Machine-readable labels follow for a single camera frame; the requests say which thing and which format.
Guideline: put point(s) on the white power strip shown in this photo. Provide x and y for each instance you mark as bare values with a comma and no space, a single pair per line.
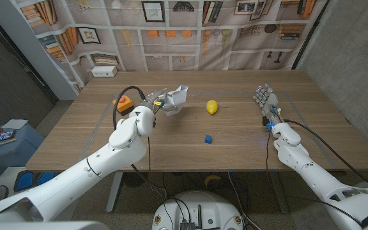
104,71

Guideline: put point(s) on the blue covered stool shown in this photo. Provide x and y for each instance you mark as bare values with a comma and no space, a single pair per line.
14,156

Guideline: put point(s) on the black round fan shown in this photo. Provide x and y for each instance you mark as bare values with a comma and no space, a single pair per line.
135,179

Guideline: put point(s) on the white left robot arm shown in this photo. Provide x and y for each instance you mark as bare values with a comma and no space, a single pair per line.
75,179

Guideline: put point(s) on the dark table leg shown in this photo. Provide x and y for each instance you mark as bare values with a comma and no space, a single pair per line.
280,191

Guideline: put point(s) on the yellow banana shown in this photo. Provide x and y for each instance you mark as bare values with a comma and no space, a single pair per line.
212,179

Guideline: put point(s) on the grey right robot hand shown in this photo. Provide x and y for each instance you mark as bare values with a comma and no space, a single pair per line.
268,99

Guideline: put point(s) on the yellow lemon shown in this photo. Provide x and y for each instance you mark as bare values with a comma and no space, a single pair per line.
212,107

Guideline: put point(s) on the white paper milk carton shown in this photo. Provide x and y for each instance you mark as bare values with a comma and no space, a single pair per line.
177,99

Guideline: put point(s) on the orange emergency stop button box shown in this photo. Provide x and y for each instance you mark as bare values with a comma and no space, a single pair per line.
125,103

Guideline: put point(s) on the white paper sheet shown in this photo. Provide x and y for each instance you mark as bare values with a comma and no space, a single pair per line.
14,124

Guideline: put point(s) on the small blue block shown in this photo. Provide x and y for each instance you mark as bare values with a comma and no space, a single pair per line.
208,139

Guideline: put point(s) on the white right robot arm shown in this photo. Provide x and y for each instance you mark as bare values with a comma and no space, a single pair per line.
321,182

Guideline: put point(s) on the black backdrop pole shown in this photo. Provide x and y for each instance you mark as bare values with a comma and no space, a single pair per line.
310,35

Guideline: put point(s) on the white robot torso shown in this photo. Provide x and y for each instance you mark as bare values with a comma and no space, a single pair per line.
209,211

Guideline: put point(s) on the white table leg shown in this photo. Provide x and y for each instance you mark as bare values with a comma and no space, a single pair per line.
114,191

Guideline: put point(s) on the printed bookshelf backdrop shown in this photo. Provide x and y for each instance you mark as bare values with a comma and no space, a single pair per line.
184,48

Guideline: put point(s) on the black smartphone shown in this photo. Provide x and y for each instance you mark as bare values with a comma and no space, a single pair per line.
2,136

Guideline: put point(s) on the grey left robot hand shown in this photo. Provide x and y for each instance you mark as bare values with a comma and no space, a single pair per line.
153,99

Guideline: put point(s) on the white box with blue shapes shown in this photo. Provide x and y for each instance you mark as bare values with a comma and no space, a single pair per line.
8,179

